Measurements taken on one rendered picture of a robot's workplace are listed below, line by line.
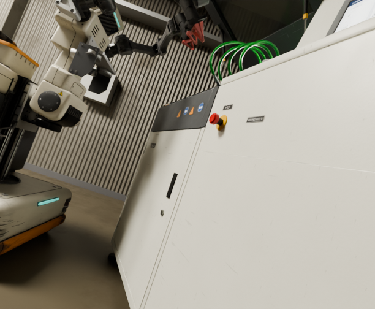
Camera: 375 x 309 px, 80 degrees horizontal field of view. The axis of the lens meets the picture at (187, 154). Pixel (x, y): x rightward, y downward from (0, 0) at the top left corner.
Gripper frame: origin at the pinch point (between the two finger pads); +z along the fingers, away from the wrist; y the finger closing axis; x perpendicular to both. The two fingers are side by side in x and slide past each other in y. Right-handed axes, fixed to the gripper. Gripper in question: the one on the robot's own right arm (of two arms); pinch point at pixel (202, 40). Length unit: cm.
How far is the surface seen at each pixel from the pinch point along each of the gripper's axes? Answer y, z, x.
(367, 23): -2, 32, -66
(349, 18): 38, 23, -34
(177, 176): -39, 49, -14
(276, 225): -31, 59, -61
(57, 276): -103, 69, 10
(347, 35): -4, 32, -63
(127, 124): -46, -10, 210
